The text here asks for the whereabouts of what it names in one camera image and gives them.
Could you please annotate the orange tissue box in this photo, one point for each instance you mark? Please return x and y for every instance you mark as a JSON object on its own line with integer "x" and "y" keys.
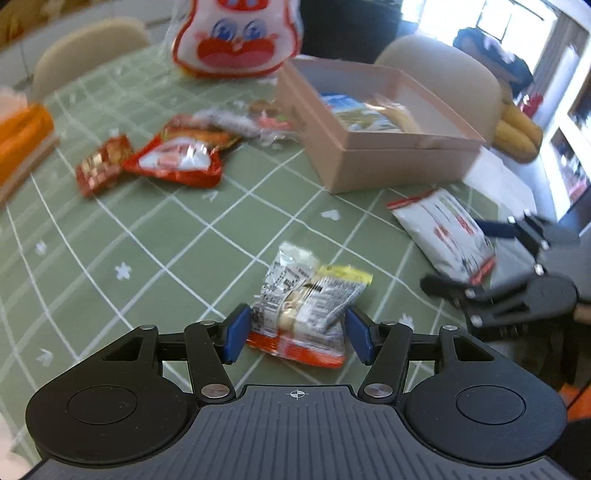
{"x": 23, "y": 134}

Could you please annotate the white red-edged snack packet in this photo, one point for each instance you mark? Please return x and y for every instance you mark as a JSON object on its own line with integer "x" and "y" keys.
{"x": 443, "y": 230}

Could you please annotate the rabbit-shaped red white bag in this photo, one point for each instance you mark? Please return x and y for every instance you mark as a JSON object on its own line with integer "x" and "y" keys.
{"x": 235, "y": 50}

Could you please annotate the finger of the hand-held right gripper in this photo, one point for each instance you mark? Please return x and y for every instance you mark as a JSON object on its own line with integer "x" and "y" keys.
{"x": 494, "y": 229}
{"x": 443, "y": 284}

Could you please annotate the orange-red snack packet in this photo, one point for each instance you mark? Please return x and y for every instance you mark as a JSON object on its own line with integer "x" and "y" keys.
{"x": 203, "y": 134}

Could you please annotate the red snack packet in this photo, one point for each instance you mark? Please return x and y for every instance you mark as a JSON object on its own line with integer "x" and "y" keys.
{"x": 175, "y": 161}

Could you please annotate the dark jacket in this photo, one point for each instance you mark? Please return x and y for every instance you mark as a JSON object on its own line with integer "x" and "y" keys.
{"x": 503, "y": 55}

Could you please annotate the grey snack bar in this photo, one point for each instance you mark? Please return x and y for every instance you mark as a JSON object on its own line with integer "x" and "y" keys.
{"x": 231, "y": 121}

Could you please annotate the blue white snack packet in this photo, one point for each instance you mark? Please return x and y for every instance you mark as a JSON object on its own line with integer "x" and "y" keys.
{"x": 355, "y": 115}

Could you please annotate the beige dining chair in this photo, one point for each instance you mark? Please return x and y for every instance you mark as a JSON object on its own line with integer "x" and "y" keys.
{"x": 448, "y": 74}
{"x": 83, "y": 55}

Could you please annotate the pink cardboard box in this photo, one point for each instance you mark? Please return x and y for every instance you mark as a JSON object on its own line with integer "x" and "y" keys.
{"x": 392, "y": 166}

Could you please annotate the yellow cushion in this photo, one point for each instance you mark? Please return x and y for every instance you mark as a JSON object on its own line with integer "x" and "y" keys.
{"x": 517, "y": 129}

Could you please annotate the small red-brown snack packet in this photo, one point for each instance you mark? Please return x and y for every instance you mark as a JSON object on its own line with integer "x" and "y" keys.
{"x": 101, "y": 166}

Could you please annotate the green checked tablecloth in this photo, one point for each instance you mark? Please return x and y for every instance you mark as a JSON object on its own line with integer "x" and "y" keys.
{"x": 161, "y": 258}

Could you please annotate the silver orange-edged snack packet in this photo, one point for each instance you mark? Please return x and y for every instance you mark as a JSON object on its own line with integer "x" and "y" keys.
{"x": 300, "y": 300}

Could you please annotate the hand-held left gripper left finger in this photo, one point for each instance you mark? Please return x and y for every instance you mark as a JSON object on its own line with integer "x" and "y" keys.
{"x": 236, "y": 334}

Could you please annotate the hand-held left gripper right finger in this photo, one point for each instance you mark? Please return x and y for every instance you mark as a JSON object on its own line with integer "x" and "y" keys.
{"x": 359, "y": 337}

